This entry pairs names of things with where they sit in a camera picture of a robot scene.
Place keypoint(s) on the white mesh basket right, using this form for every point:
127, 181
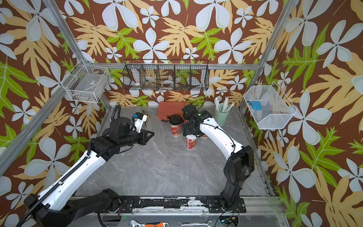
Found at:
277, 108

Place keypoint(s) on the white lid red cup front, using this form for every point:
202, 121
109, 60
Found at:
191, 141

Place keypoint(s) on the black lid red cup left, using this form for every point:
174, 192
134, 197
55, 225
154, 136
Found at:
175, 122

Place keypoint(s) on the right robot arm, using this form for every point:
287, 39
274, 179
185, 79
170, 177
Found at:
239, 158

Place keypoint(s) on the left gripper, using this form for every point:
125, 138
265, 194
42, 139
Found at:
143, 137

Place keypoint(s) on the silver spanner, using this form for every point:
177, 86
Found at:
193, 224

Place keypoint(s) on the white wire basket left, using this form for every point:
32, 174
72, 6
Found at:
86, 82

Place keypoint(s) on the blue object in basket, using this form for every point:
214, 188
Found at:
255, 105

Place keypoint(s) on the black mounting rail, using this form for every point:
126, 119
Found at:
183, 204

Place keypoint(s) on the clear plastic carrier bag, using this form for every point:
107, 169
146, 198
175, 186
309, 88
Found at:
157, 142

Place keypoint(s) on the black wire basket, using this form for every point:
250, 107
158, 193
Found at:
166, 75

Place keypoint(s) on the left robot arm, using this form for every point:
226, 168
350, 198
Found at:
53, 207

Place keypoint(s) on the red plastic tool case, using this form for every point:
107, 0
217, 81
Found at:
167, 109

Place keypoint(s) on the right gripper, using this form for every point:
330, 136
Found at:
187, 129

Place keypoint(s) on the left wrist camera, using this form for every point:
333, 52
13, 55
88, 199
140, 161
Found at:
139, 119

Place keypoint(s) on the green straw holder cup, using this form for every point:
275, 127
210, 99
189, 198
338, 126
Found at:
220, 116

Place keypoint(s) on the orange adjustable wrench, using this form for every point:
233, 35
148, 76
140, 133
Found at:
134, 223

